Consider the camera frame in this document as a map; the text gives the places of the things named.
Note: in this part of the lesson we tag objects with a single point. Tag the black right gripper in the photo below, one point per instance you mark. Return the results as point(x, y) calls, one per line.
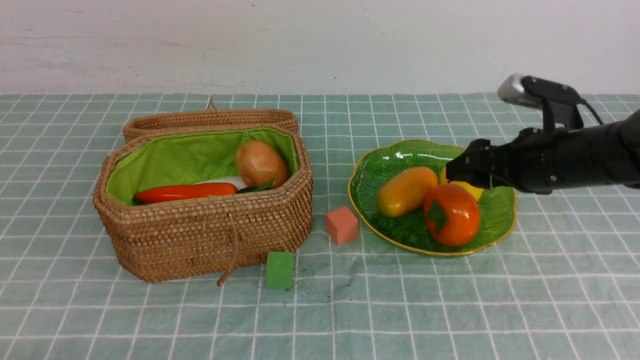
point(530, 163)

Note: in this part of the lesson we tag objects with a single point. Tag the yellow plastic lemon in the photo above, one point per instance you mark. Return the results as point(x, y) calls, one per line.
point(476, 192)

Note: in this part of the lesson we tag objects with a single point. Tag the orange plastic persimmon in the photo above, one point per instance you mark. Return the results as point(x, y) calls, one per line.
point(451, 215)

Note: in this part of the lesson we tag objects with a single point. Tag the orange yellow plastic mango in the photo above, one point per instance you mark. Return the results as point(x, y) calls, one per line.
point(404, 192)

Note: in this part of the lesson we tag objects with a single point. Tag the brown plastic potato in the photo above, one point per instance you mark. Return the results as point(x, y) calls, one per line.
point(259, 164)

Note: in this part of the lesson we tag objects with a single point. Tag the white plastic radish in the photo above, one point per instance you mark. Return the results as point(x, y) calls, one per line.
point(235, 180)

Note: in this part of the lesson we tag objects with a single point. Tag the red orange plastic pepper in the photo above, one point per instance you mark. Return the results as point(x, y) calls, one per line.
point(179, 192)

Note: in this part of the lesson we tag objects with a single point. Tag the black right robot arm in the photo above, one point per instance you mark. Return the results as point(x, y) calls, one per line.
point(602, 155)

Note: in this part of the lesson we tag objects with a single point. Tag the green glass leaf plate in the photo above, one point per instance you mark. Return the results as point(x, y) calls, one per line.
point(498, 207)

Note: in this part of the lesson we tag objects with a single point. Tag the pink foam cube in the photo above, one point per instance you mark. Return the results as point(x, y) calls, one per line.
point(342, 225)

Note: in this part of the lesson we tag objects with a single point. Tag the green foam cube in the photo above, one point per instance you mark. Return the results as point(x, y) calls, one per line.
point(280, 270)

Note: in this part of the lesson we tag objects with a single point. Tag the woven wicker basket lid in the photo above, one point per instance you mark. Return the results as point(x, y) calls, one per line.
point(211, 116)

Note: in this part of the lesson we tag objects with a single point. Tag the woven wicker basket green lining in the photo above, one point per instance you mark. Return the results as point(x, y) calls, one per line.
point(186, 238)

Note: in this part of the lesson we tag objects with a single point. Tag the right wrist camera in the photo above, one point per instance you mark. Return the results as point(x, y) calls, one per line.
point(558, 102)

